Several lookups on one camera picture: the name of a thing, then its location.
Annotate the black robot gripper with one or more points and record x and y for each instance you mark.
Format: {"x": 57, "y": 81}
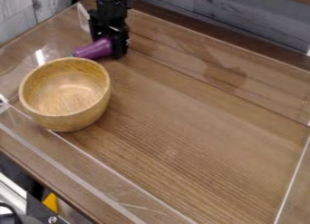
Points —
{"x": 107, "y": 19}

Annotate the purple toy eggplant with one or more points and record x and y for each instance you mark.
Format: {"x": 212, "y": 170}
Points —
{"x": 99, "y": 48}

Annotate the brown wooden bowl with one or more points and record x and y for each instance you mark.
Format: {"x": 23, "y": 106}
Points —
{"x": 65, "y": 93}

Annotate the yellow black equipment base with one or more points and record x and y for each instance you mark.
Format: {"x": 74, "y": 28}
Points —
{"x": 27, "y": 199}

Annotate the clear acrylic table enclosure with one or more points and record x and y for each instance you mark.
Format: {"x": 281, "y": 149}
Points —
{"x": 204, "y": 142}

